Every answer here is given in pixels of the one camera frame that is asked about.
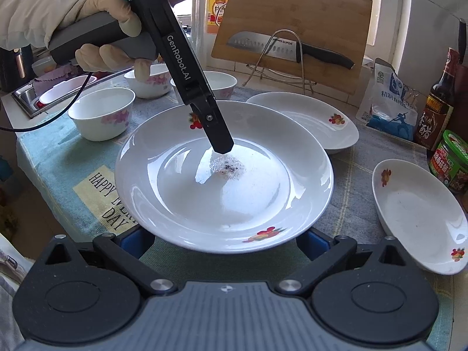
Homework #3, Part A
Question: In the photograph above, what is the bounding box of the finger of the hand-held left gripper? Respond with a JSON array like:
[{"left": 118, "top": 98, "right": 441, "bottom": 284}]
[{"left": 188, "top": 95, "right": 235, "bottom": 154}]

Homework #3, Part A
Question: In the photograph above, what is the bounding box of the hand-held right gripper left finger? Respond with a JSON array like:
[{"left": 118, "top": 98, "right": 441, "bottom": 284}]
[{"left": 35, "top": 225, "right": 178, "bottom": 298}]

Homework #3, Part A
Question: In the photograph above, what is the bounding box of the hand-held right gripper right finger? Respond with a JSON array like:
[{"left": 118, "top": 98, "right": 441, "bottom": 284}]
[{"left": 276, "top": 227, "right": 415, "bottom": 298}]

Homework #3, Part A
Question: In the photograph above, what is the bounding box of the white floral bowl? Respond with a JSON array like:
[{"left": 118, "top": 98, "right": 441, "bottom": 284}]
[
  {"left": 123, "top": 63, "right": 172, "bottom": 99},
  {"left": 68, "top": 88, "right": 136, "bottom": 142},
  {"left": 170, "top": 70, "right": 238, "bottom": 101}
]

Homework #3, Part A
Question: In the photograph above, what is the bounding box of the white floral plate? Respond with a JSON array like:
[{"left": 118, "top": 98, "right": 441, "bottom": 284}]
[
  {"left": 114, "top": 100, "right": 334, "bottom": 254},
  {"left": 245, "top": 91, "right": 360, "bottom": 155},
  {"left": 372, "top": 159, "right": 468, "bottom": 276}
]

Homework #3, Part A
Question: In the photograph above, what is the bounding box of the person's left hand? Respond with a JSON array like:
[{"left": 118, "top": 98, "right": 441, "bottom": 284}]
[{"left": 73, "top": 0, "right": 152, "bottom": 81}]

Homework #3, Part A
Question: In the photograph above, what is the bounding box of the yellow oil bottle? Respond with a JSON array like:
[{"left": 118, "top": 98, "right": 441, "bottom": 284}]
[{"left": 206, "top": 0, "right": 235, "bottom": 35}]

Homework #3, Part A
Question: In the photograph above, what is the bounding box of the grey and teal plaid towel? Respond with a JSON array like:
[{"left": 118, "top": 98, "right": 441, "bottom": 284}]
[{"left": 16, "top": 86, "right": 456, "bottom": 351}]

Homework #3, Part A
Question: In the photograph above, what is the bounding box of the pink and white basin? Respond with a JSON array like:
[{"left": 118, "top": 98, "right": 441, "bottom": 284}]
[{"left": 38, "top": 75, "right": 97, "bottom": 105}]

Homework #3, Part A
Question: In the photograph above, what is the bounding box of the bamboo cutting board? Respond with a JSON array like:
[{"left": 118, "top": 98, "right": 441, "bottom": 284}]
[{"left": 211, "top": 0, "right": 374, "bottom": 96}]

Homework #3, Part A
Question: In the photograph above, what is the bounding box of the purple rag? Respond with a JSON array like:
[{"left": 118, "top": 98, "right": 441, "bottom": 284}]
[{"left": 33, "top": 65, "right": 64, "bottom": 83}]

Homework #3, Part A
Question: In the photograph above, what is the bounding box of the person's white jacket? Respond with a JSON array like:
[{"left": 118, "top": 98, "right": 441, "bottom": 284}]
[{"left": 0, "top": 232, "right": 37, "bottom": 351}]

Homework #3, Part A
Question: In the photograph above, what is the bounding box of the steel kitchen sink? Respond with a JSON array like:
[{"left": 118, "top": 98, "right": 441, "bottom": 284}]
[{"left": 11, "top": 69, "right": 121, "bottom": 118}]

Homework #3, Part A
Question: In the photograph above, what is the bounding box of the green-lidded sauce jar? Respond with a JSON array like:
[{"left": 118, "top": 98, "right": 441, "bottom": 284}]
[{"left": 429, "top": 130, "right": 468, "bottom": 194}]

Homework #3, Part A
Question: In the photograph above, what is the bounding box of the black air fryer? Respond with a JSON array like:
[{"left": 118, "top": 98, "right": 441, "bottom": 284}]
[{"left": 0, "top": 46, "right": 35, "bottom": 92}]

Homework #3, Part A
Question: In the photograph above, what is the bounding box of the white and blue salt bag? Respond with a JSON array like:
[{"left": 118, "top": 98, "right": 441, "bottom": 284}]
[{"left": 356, "top": 58, "right": 426, "bottom": 132}]

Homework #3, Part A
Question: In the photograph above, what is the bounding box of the dark vinegar bottle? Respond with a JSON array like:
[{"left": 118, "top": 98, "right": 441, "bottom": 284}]
[{"left": 414, "top": 47, "right": 461, "bottom": 150}]

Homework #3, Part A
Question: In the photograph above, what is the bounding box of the black-handled kitchen knife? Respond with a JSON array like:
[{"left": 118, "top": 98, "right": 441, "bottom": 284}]
[{"left": 227, "top": 31, "right": 356, "bottom": 70}]

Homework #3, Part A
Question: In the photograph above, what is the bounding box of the steel wire rack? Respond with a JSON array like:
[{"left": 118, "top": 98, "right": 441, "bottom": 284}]
[{"left": 246, "top": 29, "right": 318, "bottom": 96}]

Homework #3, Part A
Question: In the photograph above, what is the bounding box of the black cable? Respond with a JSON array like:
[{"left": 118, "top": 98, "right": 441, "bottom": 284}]
[{"left": 0, "top": 71, "right": 94, "bottom": 132}]

